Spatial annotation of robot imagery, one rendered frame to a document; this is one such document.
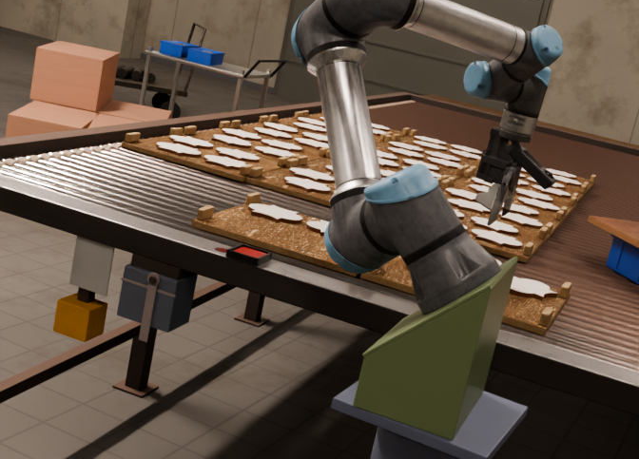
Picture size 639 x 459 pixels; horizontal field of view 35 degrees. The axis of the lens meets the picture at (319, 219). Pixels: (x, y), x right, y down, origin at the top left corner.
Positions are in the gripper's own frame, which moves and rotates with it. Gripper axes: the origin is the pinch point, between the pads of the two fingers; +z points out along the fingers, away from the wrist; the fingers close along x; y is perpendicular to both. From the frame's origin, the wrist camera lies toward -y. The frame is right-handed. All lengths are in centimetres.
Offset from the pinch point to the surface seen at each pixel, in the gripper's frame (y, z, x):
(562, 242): -6, 17, -82
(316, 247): 36.8, 16.8, 9.6
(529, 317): -13.8, 14.8, 12.8
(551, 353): -21.2, 16.5, 24.8
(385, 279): 17.1, 16.2, 17.0
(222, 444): 76, 112, -61
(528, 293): -10.4, 14.0, -2.6
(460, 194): 31, 16, -99
